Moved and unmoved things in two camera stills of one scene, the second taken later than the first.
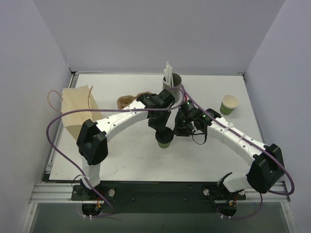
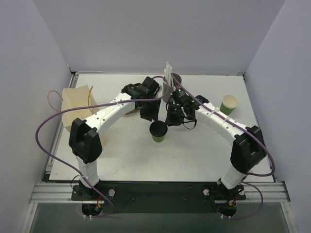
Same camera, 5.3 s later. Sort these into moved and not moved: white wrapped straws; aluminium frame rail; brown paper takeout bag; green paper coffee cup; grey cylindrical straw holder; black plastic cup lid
Moved: black plastic cup lid; green paper coffee cup
Not moved: brown paper takeout bag; grey cylindrical straw holder; aluminium frame rail; white wrapped straws
